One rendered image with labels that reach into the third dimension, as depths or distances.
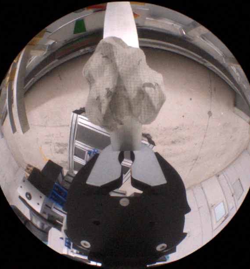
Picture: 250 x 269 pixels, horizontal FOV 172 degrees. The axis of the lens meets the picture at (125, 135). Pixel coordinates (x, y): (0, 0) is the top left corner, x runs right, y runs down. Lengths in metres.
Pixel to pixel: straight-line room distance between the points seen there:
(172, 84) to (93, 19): 0.95
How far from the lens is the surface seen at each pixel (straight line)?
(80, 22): 0.29
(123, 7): 0.15
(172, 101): 1.06
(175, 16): 0.58
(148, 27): 0.33
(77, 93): 1.09
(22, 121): 0.26
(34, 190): 0.40
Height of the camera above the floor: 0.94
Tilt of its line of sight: 61 degrees down
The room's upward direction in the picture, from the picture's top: 177 degrees counter-clockwise
